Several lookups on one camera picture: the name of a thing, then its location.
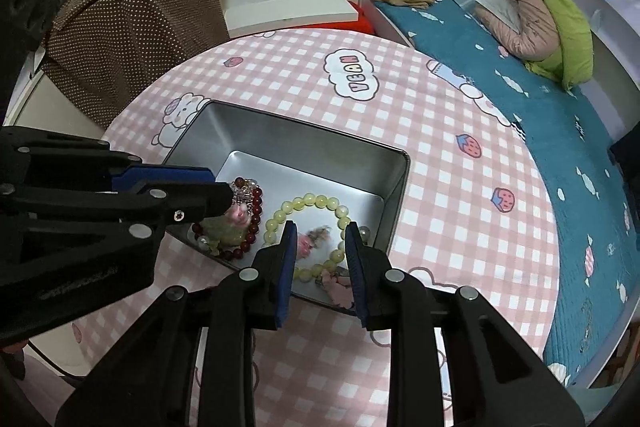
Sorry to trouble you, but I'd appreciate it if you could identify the brown dotted cloth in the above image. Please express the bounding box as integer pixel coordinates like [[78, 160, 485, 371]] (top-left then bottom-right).
[[40, 0, 231, 130]]

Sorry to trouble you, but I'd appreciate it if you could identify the pale yellow bead bracelet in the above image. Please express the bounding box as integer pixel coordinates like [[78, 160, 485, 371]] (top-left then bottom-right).
[[264, 193, 353, 283]]

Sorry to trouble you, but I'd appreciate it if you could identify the pink charm silver chain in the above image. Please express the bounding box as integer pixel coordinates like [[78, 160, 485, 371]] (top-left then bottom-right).
[[295, 224, 373, 308]]

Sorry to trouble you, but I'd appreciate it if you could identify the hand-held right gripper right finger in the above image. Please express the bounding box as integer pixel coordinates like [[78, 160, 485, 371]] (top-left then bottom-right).
[[344, 221, 586, 427]]

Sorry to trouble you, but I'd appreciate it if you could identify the jade pendant silver necklace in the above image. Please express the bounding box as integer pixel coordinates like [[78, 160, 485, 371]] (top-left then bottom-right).
[[200, 179, 261, 248]]

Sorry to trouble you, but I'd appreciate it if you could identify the white cabinet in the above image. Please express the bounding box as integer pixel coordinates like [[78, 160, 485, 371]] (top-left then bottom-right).
[[10, 52, 116, 142]]

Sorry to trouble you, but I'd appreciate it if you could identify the white board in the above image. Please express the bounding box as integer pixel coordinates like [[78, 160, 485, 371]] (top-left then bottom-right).
[[222, 0, 361, 38]]

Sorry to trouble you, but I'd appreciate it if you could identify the pink and green quilt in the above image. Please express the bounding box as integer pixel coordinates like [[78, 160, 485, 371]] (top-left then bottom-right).
[[475, 0, 563, 60]]

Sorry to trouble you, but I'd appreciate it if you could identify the silver metal tin box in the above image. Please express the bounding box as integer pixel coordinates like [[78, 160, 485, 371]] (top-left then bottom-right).
[[162, 101, 411, 313]]

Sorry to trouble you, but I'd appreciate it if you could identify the white pillow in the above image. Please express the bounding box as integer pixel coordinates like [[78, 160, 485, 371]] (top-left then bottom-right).
[[462, 0, 521, 28]]

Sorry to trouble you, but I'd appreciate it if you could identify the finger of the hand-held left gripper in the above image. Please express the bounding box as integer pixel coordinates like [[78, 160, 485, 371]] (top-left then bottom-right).
[[0, 179, 234, 240], [0, 126, 217, 198]]

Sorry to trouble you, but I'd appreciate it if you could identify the red bench white top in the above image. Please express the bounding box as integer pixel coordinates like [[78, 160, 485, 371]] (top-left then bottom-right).
[[347, 0, 381, 38]]

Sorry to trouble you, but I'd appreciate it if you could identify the green padded jacket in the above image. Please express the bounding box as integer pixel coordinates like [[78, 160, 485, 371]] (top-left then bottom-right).
[[525, 0, 596, 90]]

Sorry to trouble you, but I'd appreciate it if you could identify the pink checked tablecloth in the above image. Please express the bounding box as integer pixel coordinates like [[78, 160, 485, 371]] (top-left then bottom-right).
[[30, 29, 558, 427]]

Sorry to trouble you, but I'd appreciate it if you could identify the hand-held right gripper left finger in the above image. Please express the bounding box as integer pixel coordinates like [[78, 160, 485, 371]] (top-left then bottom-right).
[[55, 219, 298, 427]]

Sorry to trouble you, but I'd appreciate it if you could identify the black cable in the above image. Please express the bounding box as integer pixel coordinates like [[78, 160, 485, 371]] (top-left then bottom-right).
[[25, 341, 78, 383]]

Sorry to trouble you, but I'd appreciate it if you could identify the teal printed bed blanket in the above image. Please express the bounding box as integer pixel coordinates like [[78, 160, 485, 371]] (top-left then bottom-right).
[[372, 0, 640, 388]]

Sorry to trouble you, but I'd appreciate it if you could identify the dark red bead bracelet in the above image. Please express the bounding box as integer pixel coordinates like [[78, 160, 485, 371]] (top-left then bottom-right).
[[192, 177, 263, 260]]

